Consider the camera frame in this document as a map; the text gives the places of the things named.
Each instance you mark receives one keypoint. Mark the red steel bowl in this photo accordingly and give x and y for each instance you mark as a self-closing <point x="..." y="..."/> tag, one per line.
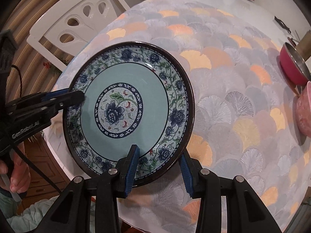
<point x="294" y="65"/>

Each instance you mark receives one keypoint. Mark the blue floral plate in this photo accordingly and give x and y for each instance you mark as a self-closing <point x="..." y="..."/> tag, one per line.
<point x="135" y="93"/>

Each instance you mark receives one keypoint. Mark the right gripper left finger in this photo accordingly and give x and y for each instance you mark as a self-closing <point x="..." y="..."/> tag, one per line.
<point x="115" y="183"/>

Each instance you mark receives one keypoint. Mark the pink patterned bowl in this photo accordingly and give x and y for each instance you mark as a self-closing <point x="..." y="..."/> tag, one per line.
<point x="302" y="111"/>

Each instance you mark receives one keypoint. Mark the black clip tool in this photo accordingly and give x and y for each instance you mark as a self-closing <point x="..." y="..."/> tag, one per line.
<point x="282" y="24"/>

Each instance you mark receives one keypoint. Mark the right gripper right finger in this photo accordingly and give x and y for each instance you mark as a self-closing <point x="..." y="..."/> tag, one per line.
<point x="203" y="184"/>

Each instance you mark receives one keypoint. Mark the gold thermos bottle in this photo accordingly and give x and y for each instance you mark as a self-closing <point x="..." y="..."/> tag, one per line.
<point x="304" y="46"/>

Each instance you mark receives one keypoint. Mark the dark red coaster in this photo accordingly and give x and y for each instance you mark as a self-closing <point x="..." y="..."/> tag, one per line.
<point x="291" y="40"/>

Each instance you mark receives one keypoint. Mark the ginkgo pattern tablecloth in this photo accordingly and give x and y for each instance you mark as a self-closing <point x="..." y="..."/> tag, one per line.
<point x="244" y="121"/>

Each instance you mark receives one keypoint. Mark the person's left hand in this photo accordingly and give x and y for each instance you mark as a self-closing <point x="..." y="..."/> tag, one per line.
<point x="20" y="178"/>

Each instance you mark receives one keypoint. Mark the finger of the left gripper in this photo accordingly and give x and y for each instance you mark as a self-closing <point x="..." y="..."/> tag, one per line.
<point x="72" y="98"/>
<point x="54" y="94"/>

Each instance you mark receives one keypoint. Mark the white dining chair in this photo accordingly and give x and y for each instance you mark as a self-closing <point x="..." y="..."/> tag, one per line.
<point x="70" y="24"/>

